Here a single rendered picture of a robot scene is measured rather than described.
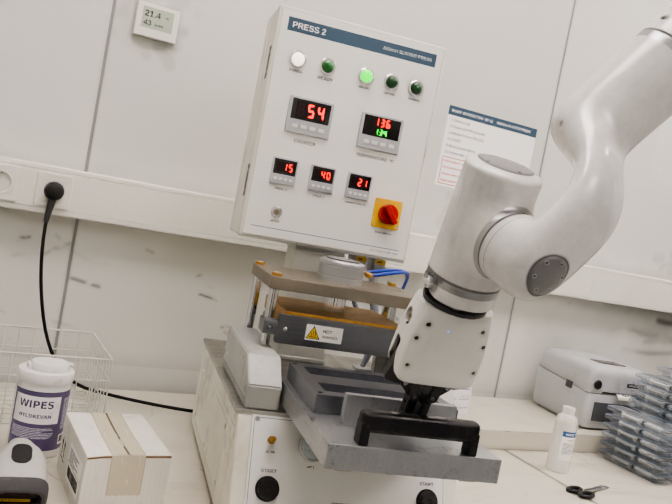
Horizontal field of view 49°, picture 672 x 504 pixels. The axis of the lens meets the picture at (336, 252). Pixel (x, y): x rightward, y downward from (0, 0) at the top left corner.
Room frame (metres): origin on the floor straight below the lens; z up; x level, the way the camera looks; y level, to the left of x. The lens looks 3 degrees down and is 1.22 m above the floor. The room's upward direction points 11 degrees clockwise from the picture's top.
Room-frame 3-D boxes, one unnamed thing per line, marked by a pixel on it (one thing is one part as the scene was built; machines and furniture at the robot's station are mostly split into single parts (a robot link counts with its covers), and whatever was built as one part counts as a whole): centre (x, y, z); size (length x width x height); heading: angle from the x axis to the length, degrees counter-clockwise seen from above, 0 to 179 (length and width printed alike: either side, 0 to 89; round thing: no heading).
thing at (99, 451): (1.09, 0.27, 0.80); 0.19 x 0.13 x 0.09; 26
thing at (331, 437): (0.99, -0.10, 0.97); 0.30 x 0.22 x 0.08; 16
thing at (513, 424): (1.90, -0.48, 0.77); 0.84 x 0.30 x 0.04; 116
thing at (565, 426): (1.64, -0.58, 0.82); 0.05 x 0.05 x 0.14
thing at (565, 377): (2.03, -0.76, 0.88); 0.25 x 0.20 x 0.17; 20
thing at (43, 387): (1.19, 0.43, 0.82); 0.09 x 0.09 x 0.15
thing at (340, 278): (1.30, -0.03, 1.08); 0.31 x 0.24 x 0.13; 106
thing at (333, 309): (1.26, -0.02, 1.07); 0.22 x 0.17 x 0.10; 106
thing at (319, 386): (1.04, -0.08, 0.98); 0.20 x 0.17 x 0.03; 106
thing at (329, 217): (1.43, 0.04, 1.25); 0.33 x 0.16 x 0.64; 106
